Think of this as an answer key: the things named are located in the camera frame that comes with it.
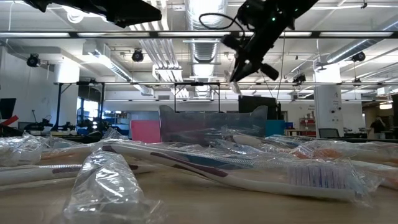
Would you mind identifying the blue toothbrush in clear wrapper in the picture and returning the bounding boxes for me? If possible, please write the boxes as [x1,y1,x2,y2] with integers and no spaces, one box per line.
[266,133,313,147]

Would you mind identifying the red shelving unit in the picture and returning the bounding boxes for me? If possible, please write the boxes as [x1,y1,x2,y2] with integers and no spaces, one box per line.
[298,117,317,138]

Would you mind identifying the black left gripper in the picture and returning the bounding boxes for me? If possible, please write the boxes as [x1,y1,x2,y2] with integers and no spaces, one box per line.
[23,0,163,29]

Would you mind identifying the orange toothbrush in clear wrapper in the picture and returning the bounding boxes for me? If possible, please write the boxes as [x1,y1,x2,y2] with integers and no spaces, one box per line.
[39,136,106,160]
[290,139,398,169]

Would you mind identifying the black display screen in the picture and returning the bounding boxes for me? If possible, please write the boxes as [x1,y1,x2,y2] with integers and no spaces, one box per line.
[238,95,278,121]

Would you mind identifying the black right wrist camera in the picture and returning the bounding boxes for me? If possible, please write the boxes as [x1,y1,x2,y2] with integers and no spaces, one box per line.
[221,34,242,50]

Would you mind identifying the slanted silver air duct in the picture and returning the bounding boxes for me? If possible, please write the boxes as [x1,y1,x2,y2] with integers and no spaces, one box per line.
[325,15,398,65]

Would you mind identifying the teal handled wrapped toothbrush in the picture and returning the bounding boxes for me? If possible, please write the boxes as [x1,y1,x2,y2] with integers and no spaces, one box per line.
[149,148,262,171]

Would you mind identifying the black ceiling spotlight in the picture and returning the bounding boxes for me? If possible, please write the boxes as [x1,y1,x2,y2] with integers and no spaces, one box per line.
[352,51,367,63]
[292,73,307,85]
[131,49,145,63]
[26,53,42,68]

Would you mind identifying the workbench with robot equipment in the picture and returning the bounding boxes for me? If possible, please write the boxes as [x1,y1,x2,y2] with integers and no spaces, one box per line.
[23,114,123,133]

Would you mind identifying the black panel with red edge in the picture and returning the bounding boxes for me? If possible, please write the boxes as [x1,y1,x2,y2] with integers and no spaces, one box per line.
[0,97,19,128]

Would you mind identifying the pink plastic bin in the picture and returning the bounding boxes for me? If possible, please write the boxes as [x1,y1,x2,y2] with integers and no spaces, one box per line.
[130,119,162,144]

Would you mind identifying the thin hanging cable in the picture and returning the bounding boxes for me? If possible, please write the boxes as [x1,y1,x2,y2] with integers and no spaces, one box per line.
[275,30,285,103]

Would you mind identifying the white pillar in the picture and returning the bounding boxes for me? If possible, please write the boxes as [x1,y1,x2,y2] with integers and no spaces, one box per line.
[313,67,345,138]

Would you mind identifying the teal plastic bin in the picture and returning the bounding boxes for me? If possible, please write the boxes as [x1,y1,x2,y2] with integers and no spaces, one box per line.
[265,119,286,138]

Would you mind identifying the black aluminium rig frame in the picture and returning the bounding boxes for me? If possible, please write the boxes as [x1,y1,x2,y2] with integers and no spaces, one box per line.
[0,30,398,39]

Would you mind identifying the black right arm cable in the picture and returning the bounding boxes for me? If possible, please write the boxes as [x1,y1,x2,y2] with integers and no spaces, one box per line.
[198,12,247,35]

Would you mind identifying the purple bristled wrapped toothbrush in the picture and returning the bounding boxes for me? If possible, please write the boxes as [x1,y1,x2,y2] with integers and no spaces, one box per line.
[101,141,376,207]

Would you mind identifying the person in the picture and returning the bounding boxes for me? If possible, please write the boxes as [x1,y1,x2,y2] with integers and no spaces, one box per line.
[369,115,387,140]

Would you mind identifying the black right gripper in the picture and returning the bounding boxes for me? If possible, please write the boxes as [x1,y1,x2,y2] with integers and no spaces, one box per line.
[230,27,282,83]

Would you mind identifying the clear plastic bin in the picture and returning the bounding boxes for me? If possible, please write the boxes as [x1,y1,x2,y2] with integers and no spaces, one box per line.
[159,105,269,147]

